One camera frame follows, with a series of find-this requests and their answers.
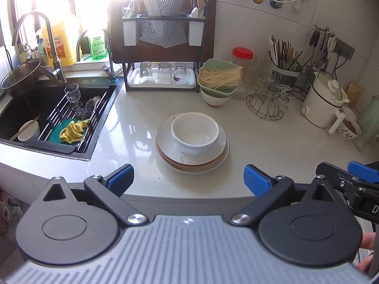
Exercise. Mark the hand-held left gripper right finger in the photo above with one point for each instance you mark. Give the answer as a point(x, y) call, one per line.
point(256, 180)

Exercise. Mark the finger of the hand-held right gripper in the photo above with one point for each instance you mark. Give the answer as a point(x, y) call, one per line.
point(337, 176)
point(365, 171)

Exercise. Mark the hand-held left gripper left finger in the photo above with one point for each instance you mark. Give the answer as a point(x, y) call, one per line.
point(120, 179)

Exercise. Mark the pink flower deep plate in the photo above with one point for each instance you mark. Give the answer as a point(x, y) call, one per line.
point(201, 171)

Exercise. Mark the grey leaf print plate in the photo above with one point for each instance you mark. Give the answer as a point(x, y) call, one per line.
point(165, 142)

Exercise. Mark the grey flower print plate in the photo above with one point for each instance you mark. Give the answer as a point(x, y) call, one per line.
point(183, 165)

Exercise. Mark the translucent plastic bowl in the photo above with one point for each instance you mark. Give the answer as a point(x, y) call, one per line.
point(192, 150)

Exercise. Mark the person's right hand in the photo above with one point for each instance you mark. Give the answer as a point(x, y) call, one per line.
point(368, 241)

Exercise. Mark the floral print mug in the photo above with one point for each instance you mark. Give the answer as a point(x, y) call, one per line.
point(348, 133)

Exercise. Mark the yellow cloth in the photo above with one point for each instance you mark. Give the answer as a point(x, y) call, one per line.
point(71, 133)

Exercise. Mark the white electric pot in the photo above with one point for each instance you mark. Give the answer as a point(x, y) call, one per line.
point(318, 106)

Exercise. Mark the roll-up sink rack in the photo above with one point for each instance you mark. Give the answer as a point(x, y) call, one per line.
point(50, 148)

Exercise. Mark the green silicone mat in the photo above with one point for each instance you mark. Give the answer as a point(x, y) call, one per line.
point(54, 133)

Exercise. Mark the yellow sponge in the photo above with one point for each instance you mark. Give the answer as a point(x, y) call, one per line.
point(354, 92)

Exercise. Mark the scrub brush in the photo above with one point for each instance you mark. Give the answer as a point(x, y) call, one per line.
point(86, 106)

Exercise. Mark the clear hanging glass cup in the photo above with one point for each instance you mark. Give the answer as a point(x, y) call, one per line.
point(283, 100)
point(266, 81)

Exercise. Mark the white footed bowl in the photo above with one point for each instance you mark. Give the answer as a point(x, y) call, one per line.
point(216, 100)

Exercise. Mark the wine glass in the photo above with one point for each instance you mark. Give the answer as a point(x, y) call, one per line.
point(72, 94)

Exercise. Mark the small white bowl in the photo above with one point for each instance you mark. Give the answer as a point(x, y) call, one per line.
point(31, 133)

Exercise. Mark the white drain tray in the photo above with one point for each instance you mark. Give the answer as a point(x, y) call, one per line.
point(162, 85)

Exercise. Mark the wooden chopsticks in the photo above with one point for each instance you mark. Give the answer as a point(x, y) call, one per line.
point(25, 127)

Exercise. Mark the dried noodles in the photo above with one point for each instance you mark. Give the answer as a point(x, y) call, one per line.
point(219, 78)

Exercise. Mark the small steel faucet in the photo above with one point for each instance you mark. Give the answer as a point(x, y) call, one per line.
point(111, 65)

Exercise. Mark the plastic bag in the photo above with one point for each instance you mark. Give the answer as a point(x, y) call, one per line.
point(9, 213)

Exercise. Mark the black sink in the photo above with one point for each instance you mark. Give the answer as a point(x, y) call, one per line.
point(17, 109)

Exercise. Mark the glass jar red lid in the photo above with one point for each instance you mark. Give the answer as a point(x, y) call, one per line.
point(242, 53)

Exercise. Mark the green detergent bottle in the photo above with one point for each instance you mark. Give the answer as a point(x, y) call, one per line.
point(98, 48)

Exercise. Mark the bundle of chopsticks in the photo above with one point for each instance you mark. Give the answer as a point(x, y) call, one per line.
point(281, 50)

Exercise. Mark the tall steel faucet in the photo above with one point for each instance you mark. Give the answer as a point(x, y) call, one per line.
point(56, 59)

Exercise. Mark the black hanging utensil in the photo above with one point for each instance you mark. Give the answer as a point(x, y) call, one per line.
point(314, 40)

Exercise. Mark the yellow detergent bottle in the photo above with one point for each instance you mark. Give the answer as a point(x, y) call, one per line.
point(66, 50)

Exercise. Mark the steel pot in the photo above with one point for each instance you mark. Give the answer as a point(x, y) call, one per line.
point(20, 78)

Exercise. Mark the white utensil cup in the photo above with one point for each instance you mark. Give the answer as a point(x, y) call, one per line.
point(196, 34)
point(131, 34)

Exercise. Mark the textured steel cutting board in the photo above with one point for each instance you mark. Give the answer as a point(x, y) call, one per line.
point(162, 32)

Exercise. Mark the black dish rack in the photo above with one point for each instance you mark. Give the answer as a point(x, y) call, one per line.
point(162, 18)

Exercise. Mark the white plastic utensil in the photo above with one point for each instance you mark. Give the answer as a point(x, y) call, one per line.
point(130, 11)

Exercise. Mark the clear plastic plug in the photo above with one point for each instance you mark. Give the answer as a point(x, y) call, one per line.
point(297, 5)

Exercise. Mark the white spoon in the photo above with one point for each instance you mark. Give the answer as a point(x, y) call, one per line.
point(194, 12)

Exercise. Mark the blue wall pipe flange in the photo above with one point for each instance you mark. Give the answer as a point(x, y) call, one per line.
point(273, 3)

